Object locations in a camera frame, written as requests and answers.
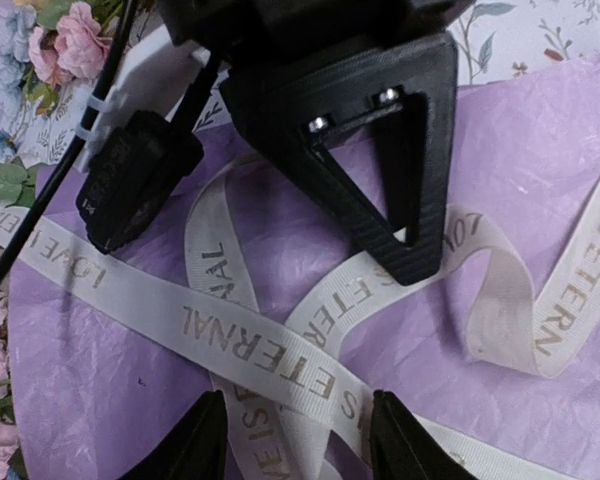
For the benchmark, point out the pink wrapping paper sheet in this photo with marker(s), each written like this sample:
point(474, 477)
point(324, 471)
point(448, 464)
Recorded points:
point(93, 397)

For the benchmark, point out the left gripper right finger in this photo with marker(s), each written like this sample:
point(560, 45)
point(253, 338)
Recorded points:
point(402, 449)

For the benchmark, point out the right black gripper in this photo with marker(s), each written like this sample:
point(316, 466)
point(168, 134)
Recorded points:
point(364, 131)

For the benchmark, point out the white printed ribbon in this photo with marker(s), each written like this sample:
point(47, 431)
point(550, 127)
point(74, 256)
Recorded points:
point(528, 335)

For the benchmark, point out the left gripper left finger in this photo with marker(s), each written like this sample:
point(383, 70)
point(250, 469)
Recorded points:
point(195, 449)

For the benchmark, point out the pile of fake flowers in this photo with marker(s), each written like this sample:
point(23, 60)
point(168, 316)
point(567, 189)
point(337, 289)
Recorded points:
point(44, 47)

